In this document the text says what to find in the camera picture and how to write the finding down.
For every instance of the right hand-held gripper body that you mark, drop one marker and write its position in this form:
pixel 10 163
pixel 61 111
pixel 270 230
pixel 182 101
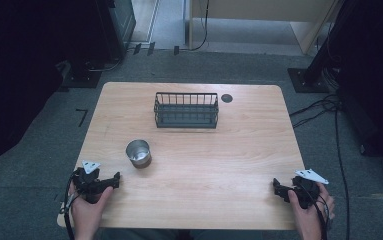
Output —
pixel 307 191

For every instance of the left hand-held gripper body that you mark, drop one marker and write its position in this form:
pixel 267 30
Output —
pixel 87 183

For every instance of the person's right hand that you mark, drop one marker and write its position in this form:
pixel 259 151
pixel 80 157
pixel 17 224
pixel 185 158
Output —
pixel 307 216

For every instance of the person's left hand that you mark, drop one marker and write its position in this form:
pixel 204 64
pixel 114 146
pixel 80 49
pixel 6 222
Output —
pixel 89 210

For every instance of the metal cup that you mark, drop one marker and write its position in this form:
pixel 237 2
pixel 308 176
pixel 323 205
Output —
pixel 139 154

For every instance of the black round table grommet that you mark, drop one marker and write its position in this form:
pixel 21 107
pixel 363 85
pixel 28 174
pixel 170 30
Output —
pixel 226 98

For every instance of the black stand with floor base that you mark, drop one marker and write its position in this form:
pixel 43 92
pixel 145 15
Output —
pixel 82 75

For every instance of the dark curtain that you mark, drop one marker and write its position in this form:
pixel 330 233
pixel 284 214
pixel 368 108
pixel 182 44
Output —
pixel 375 83
pixel 19 73

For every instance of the black floor tape strip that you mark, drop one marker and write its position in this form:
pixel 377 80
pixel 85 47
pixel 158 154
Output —
pixel 151 48
pixel 176 50

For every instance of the dark grey cabinet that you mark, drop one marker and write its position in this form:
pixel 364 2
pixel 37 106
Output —
pixel 124 23

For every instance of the light wooden furniture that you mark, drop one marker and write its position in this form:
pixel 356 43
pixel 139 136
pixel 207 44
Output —
pixel 265 10

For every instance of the black stand with base plate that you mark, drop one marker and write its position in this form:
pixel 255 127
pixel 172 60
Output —
pixel 312 78

